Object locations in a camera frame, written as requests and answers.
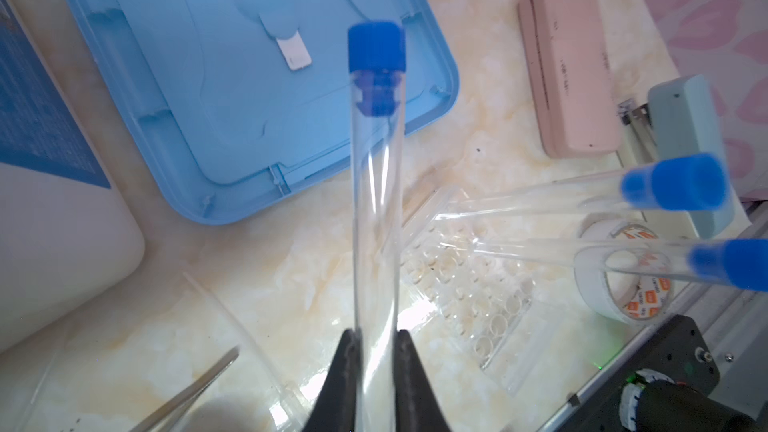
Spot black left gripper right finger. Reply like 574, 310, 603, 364
394, 330, 450, 432

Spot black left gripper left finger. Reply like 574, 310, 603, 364
302, 329, 361, 432

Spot clear acrylic test tube rack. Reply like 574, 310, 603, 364
401, 183, 570, 396

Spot white plastic storage bin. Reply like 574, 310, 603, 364
1, 0, 145, 350

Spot blue capped glass test tube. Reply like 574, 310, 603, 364
436, 153, 730, 220

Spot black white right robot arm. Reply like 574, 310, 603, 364
553, 315, 767, 431

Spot metal tweezers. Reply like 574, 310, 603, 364
130, 346, 240, 432

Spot blue plastic bin lid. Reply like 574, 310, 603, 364
67, 0, 459, 225

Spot pink case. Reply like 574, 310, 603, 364
518, 0, 622, 159

